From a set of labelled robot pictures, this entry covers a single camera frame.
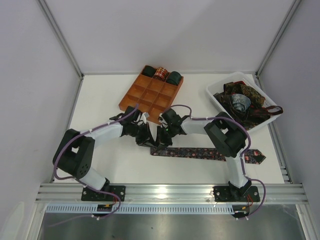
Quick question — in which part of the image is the navy floral tie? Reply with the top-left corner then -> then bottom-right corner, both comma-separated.
150,147 -> 266,165

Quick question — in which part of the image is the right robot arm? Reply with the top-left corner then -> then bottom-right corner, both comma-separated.
152,108 -> 252,202

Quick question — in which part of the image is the pile of dark ties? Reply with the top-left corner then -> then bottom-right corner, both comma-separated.
213,81 -> 283,131

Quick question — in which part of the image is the orange wooden divided tray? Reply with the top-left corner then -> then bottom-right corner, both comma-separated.
118,69 -> 184,125

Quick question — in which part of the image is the red patterned rolled tie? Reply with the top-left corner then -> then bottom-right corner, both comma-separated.
152,67 -> 170,82

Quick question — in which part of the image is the dark green rolled tie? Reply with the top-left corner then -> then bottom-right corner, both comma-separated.
141,65 -> 157,78

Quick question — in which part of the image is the grey blue paisley tie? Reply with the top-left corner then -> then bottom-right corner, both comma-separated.
231,93 -> 251,113

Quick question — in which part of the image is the white plastic basket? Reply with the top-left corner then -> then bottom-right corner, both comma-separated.
206,71 -> 284,133

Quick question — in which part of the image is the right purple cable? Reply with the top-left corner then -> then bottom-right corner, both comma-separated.
169,104 -> 267,221

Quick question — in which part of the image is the purple cable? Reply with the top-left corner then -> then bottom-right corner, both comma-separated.
46,102 -> 141,227
169,104 -> 267,221

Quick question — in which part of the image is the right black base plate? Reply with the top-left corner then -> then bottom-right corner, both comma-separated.
213,185 -> 261,203

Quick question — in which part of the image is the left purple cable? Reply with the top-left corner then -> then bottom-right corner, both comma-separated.
46,102 -> 141,227

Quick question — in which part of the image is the aluminium rail frame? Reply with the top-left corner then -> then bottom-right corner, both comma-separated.
35,183 -> 309,215

